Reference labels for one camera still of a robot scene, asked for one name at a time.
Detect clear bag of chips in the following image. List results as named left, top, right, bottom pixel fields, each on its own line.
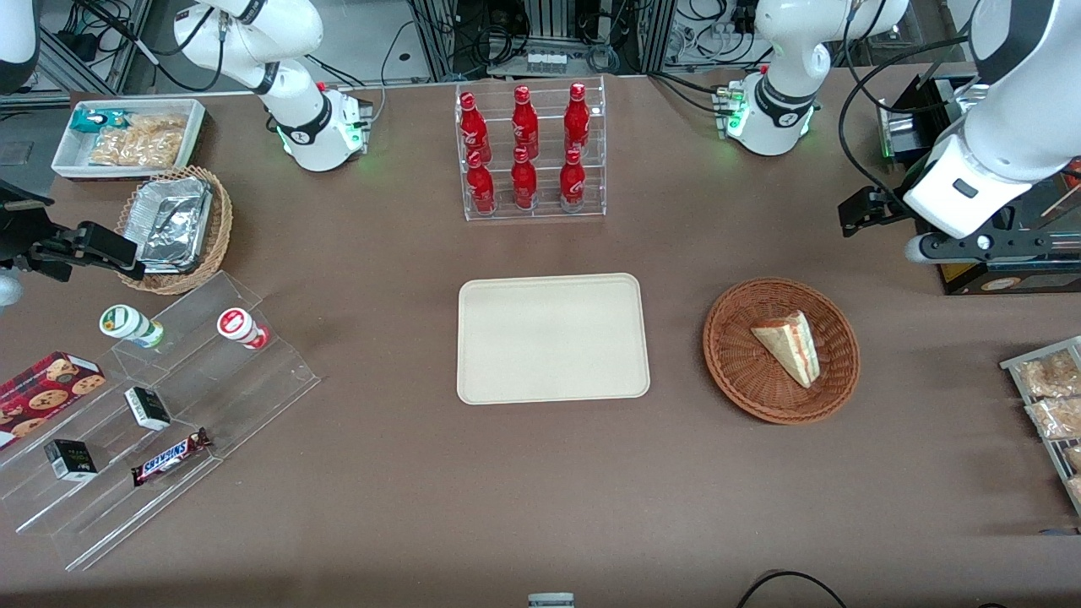
left=88, top=114, right=189, bottom=169

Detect grey snack tray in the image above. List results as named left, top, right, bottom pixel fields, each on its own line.
left=999, top=336, right=1081, bottom=518

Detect small black box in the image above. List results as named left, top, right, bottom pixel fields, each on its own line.
left=124, top=386, right=172, bottom=432
left=44, top=438, right=99, bottom=483

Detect triangle sandwich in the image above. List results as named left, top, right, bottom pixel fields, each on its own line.
left=751, top=310, right=822, bottom=389

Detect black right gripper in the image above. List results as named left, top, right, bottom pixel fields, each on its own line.
left=0, top=180, right=147, bottom=285

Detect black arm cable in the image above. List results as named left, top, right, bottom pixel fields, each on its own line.
left=838, top=0, right=985, bottom=199

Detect green lid cup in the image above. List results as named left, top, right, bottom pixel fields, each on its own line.
left=99, top=304, right=166, bottom=350

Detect red drink bottle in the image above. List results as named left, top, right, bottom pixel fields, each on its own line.
left=559, top=149, right=587, bottom=213
left=459, top=91, right=492, bottom=164
left=564, top=82, right=590, bottom=154
left=512, top=84, right=540, bottom=160
left=511, top=147, right=539, bottom=211
left=466, top=150, right=497, bottom=214

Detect clear bag of snacks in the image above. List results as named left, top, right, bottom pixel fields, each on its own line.
left=1016, top=350, right=1081, bottom=399
left=1025, top=397, right=1081, bottom=441

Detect aluminium frame rack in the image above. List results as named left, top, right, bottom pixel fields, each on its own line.
left=405, top=0, right=681, bottom=81

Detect light wicker basket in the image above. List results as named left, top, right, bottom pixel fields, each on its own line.
left=116, top=166, right=234, bottom=296

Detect black food warmer appliance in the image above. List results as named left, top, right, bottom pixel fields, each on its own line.
left=877, top=72, right=1081, bottom=296

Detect foil food container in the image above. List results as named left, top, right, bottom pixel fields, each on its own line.
left=134, top=176, right=215, bottom=274

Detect red lid cup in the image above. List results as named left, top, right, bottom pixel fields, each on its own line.
left=216, top=307, right=271, bottom=351

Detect Snickers chocolate bar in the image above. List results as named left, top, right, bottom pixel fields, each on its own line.
left=131, top=427, right=213, bottom=488

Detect clear acrylic stepped display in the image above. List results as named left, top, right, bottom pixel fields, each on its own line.
left=0, top=270, right=323, bottom=573

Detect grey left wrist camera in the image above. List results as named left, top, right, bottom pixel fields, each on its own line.
left=904, top=228, right=1081, bottom=266

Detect red cookie box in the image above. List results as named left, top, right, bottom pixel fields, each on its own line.
left=0, top=351, right=107, bottom=449

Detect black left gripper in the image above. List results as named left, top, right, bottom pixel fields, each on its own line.
left=838, top=187, right=921, bottom=239

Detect brown wicker basket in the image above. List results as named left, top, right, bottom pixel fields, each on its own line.
left=703, top=278, right=861, bottom=425

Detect clear acrylic bottle rack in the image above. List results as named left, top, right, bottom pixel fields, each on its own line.
left=454, top=76, right=607, bottom=222

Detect black cable on table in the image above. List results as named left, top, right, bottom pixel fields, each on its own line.
left=735, top=570, right=850, bottom=608

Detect beige plastic tray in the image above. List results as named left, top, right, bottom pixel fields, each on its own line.
left=457, top=273, right=651, bottom=405

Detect white rectangular bin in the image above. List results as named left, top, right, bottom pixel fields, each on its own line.
left=51, top=98, right=208, bottom=182

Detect teal snack packet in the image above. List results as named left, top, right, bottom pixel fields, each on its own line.
left=70, top=108, right=129, bottom=135

